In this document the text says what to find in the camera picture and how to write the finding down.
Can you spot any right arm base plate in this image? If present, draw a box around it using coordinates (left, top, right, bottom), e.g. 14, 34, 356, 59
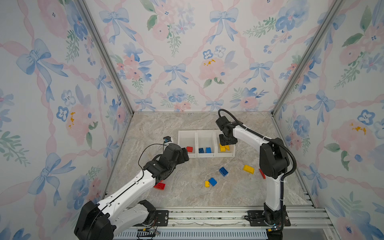
244, 211, 291, 228

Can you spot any middle white bin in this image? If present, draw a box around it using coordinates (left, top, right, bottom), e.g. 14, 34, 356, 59
197, 130, 215, 158

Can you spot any red lego brick lower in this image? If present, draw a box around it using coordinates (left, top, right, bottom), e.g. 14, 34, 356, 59
154, 182, 166, 191

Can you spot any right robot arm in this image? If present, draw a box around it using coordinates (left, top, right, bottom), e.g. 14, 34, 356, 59
216, 116, 290, 228

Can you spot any right white bin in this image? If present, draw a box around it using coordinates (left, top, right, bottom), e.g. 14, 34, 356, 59
214, 130, 236, 158

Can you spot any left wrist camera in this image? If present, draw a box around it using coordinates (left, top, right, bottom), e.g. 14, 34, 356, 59
163, 136, 173, 144

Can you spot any yellow rounded lego brick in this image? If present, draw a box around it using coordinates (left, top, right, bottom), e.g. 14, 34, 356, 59
219, 145, 226, 152

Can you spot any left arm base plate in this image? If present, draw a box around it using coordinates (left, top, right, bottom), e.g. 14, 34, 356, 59
134, 209, 170, 227

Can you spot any left corner aluminium post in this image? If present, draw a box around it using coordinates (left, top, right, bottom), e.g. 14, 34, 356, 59
75, 0, 134, 117

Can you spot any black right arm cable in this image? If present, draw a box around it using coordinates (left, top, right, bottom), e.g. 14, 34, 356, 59
217, 108, 298, 211

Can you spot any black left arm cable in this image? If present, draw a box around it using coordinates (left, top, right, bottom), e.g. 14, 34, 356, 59
137, 143, 169, 181

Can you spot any yellow lego brick top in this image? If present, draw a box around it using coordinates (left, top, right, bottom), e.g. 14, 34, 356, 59
243, 165, 255, 175

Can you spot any corner aluminium post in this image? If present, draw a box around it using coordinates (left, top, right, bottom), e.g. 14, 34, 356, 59
271, 0, 344, 117
75, 0, 134, 117

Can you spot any blue lego brick small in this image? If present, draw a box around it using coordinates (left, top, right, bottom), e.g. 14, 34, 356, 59
208, 178, 218, 187

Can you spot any red rounded lego brick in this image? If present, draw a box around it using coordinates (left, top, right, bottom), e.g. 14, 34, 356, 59
259, 169, 266, 179

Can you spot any right corner aluminium post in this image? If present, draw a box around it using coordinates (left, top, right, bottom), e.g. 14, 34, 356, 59
271, 0, 344, 117

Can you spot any left white bin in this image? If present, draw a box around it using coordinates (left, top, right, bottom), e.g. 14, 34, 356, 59
178, 130, 198, 159

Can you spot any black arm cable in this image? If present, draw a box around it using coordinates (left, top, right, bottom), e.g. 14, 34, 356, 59
137, 143, 169, 181
217, 108, 298, 211

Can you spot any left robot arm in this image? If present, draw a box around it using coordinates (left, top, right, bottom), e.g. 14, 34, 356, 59
74, 143, 189, 240

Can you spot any white bin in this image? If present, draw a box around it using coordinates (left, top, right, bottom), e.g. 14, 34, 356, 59
197, 130, 215, 158
214, 130, 236, 158
178, 130, 198, 159

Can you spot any blue lego brick centre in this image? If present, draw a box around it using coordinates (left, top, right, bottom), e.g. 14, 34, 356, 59
219, 167, 229, 177

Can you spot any aluminium rail frame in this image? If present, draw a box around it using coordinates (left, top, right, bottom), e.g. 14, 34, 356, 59
112, 206, 338, 240

